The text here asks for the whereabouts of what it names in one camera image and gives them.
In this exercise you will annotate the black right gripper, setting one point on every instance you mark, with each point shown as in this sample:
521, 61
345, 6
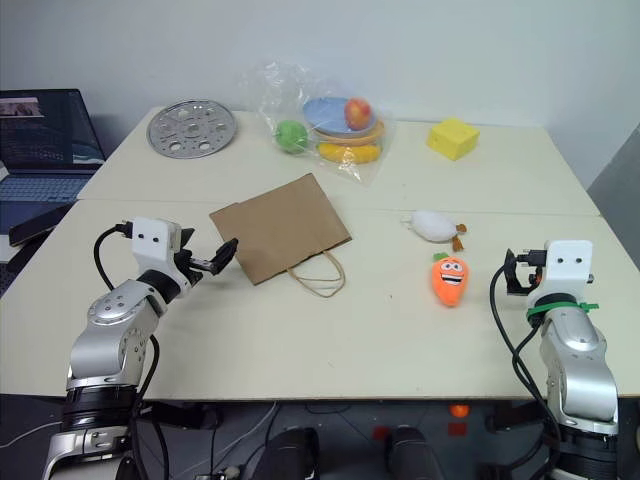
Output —
531, 272

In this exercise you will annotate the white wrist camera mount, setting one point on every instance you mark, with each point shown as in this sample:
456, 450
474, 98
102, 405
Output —
567, 267
150, 242

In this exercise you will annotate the yellow orange bowls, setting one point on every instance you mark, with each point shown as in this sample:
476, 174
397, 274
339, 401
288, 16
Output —
377, 132

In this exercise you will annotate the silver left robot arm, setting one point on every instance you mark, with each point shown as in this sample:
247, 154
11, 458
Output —
115, 330

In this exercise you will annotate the perforated round metal plate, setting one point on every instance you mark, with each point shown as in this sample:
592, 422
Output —
192, 129

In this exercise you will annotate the blue toy plate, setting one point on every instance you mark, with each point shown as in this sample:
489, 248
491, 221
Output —
325, 115

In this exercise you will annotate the open dark laptop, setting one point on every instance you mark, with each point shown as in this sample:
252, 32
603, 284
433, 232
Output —
45, 145

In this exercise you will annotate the white plush toy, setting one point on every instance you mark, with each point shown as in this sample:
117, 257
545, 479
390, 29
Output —
432, 226

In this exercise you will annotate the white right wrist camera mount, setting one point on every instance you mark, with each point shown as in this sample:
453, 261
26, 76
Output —
567, 267

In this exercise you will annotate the orange round object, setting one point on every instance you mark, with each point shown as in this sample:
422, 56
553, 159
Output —
459, 410

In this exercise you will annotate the yellow toy banana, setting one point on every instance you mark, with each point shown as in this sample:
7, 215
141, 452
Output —
350, 154

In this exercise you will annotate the dark rounded shape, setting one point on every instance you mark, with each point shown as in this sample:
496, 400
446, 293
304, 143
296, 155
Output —
412, 452
290, 455

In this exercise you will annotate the yellow cheese block toy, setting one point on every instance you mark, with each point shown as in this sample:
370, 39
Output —
452, 139

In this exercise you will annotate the green toy ball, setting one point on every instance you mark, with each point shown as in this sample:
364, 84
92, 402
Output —
291, 136

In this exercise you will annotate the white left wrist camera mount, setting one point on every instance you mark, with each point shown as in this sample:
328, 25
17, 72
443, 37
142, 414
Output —
150, 242

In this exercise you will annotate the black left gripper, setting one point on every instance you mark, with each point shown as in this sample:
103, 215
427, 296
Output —
192, 264

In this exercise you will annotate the clear plastic bag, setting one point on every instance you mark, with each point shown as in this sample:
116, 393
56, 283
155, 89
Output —
280, 95

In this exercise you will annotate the red yellow toy apple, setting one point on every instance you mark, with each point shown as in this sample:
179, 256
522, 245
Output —
358, 113

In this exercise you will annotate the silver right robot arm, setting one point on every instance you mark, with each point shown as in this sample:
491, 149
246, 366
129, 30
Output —
580, 360

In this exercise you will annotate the orange carrot plush toy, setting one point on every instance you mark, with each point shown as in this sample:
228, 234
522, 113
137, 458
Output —
451, 280

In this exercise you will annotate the brown paper bag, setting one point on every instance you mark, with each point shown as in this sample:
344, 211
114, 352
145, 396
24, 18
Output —
277, 230

